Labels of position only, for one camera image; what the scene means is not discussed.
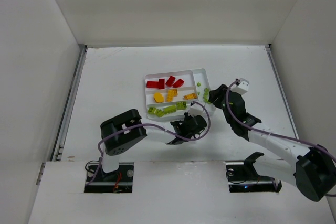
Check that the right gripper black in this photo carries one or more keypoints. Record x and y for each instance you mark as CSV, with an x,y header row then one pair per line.
x,y
219,96

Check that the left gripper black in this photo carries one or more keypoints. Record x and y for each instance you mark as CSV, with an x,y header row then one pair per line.
x,y
189,120

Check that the lime green studded brick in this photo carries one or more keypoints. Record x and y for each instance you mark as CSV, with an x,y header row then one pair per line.
x,y
181,105

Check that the yellow lego brick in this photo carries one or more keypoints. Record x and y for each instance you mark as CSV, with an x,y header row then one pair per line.
x,y
190,96

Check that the lime green lego brick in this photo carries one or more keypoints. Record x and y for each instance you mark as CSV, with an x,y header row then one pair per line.
x,y
170,109

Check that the large lime green lego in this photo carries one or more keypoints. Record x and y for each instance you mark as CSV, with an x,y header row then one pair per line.
x,y
156,111

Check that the white divided tray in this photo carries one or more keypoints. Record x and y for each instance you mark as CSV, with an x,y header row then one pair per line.
x,y
191,78

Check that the yellow and red lego stack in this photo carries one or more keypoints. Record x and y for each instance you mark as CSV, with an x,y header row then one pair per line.
x,y
171,94

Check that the red rounded lego brick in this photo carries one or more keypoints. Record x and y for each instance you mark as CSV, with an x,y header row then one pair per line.
x,y
178,83

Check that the yellow rounded lego piece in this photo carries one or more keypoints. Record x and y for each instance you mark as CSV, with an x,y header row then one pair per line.
x,y
158,97

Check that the red curved lego piece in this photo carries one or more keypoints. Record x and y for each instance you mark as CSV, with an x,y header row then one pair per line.
x,y
170,81

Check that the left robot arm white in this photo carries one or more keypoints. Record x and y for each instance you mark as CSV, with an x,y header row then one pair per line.
x,y
125,130

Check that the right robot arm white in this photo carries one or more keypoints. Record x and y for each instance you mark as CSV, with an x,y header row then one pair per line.
x,y
309,167

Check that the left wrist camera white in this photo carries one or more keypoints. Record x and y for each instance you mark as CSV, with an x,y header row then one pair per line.
x,y
195,110

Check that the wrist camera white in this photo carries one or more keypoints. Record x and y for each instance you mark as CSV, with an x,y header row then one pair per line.
x,y
195,110
241,87

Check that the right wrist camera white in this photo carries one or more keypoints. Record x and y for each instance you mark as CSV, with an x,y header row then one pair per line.
x,y
241,87

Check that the right aluminium rail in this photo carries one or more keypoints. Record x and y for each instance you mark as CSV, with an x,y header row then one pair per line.
x,y
284,98

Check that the aluminium rail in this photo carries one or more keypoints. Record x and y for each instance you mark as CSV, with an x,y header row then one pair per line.
x,y
284,98
60,139

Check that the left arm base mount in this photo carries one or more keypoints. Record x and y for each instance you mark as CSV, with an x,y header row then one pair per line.
x,y
119,181

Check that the left aluminium rail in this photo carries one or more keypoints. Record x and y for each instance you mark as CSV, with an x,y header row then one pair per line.
x,y
60,139

